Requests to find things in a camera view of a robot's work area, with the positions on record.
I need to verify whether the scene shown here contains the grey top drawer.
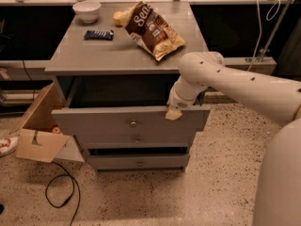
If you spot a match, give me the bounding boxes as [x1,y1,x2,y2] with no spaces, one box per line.
[52,74,210,137]

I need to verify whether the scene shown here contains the black floor cable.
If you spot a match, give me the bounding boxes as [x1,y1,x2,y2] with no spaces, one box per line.
[44,161,82,226]

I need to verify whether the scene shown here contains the brown chip bag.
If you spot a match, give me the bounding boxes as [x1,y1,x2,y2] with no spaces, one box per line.
[119,1,186,61]

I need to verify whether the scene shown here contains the white hanging cable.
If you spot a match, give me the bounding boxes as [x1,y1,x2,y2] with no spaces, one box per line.
[246,0,282,73]

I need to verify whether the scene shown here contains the white red sneaker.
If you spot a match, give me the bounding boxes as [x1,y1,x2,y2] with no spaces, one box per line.
[0,137,19,156]

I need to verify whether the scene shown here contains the grey bottom drawer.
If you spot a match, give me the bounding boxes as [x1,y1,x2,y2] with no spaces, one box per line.
[87,153,190,170]

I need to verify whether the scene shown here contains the white ceramic bowl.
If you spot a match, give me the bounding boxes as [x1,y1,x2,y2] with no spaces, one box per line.
[72,0,101,24]

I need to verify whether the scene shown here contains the grey drawer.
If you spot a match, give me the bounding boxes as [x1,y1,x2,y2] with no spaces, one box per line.
[87,153,190,170]
[52,74,210,137]
[77,134,195,149]

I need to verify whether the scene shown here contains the blue snack bar wrapper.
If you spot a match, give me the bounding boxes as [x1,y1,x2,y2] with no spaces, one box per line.
[84,30,114,40]

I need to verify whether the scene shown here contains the cardboard box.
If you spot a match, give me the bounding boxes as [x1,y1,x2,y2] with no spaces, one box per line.
[12,84,81,163]

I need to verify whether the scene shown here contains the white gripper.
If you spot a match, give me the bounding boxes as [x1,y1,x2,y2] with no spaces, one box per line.
[166,76,207,121]

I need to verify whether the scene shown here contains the grey drawer cabinet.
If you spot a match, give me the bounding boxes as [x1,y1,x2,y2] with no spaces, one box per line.
[45,2,206,160]

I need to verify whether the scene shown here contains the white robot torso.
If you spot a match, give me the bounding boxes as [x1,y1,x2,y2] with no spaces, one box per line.
[252,119,301,226]

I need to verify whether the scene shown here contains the grey middle drawer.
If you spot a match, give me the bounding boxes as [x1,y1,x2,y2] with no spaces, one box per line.
[77,134,195,149]

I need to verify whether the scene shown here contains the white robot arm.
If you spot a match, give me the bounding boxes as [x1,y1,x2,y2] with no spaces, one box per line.
[167,52,301,125]

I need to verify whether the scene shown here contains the red apple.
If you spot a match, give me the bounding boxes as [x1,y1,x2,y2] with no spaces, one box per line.
[52,126,61,134]

